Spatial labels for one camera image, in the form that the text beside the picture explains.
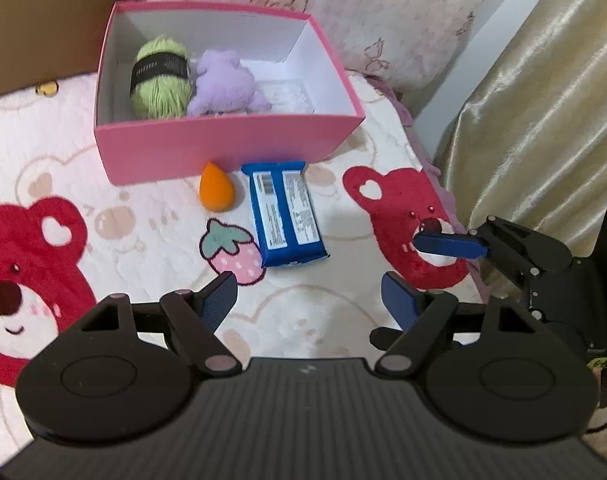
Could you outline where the orange makeup sponge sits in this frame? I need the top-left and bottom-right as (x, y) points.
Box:
(198, 161), (238, 212)

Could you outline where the clear plastic packet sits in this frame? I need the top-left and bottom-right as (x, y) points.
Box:
(256, 77), (317, 113)

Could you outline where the bear printed blanket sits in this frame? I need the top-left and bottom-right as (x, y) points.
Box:
(0, 72), (484, 466)

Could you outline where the gold curtain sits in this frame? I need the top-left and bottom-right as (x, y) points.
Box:
(433, 0), (607, 281)

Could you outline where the green yarn ball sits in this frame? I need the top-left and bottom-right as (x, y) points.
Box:
(130, 34), (197, 121)

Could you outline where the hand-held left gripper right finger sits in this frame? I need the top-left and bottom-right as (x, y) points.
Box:
(374, 271), (537, 378)

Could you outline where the blue snack packet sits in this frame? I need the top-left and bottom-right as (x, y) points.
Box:
(241, 161), (330, 268)

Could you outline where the purple plush toy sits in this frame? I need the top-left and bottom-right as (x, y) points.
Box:
(186, 49), (273, 117)

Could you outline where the brown pillow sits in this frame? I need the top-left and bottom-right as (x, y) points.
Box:
(0, 0), (152, 103)

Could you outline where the black cable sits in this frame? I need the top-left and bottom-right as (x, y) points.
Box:
(583, 405), (607, 436)

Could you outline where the pink checked pillow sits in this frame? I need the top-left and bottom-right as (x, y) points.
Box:
(146, 0), (494, 93)

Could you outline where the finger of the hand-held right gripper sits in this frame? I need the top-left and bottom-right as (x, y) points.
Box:
(412, 215), (574, 290)
(370, 326), (403, 353)

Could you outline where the pink cardboard box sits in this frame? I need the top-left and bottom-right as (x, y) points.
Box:
(94, 1), (367, 187)

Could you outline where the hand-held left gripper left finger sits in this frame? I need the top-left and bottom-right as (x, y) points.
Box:
(81, 271), (242, 377)

